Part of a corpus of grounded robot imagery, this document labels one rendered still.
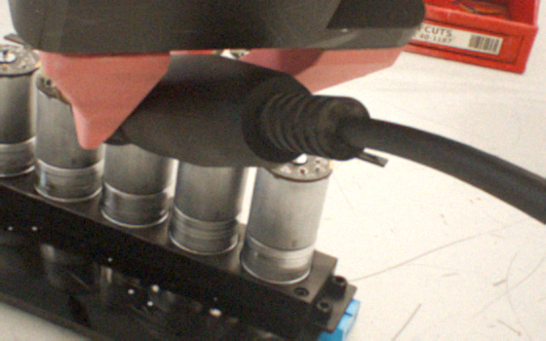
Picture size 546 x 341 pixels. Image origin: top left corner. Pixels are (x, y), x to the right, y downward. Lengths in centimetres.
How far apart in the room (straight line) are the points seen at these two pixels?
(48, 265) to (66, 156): 4
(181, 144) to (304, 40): 3
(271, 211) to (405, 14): 14
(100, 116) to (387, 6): 6
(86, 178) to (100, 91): 17
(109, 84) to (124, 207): 16
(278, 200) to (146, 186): 5
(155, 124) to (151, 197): 14
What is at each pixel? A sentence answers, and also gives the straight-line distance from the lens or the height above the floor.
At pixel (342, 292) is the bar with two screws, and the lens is 32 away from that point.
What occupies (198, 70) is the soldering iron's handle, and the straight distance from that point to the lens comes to 16.
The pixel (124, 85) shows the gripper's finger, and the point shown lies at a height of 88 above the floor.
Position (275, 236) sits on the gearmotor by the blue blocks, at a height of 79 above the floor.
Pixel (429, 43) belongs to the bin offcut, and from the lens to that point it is 56.
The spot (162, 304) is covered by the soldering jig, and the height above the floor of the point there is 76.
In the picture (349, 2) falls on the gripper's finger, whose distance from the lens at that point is 16.
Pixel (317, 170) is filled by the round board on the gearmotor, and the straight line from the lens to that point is 28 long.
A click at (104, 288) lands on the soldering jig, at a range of 31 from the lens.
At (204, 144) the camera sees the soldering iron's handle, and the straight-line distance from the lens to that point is 15.
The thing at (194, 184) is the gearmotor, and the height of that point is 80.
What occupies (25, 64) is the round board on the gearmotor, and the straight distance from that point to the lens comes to 33.
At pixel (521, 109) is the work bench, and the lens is 53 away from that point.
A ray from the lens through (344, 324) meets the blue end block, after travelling 31.
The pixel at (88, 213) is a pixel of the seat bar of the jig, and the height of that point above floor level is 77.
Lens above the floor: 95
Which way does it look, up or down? 30 degrees down
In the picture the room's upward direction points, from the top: 10 degrees clockwise
